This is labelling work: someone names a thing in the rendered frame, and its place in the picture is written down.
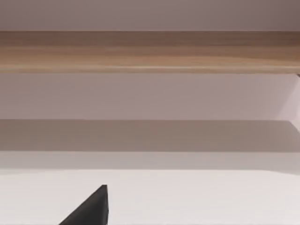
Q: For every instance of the wooden board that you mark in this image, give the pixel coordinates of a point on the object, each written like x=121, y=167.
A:
x=150, y=51

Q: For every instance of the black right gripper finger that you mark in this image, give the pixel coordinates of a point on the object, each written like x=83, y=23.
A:
x=93, y=209

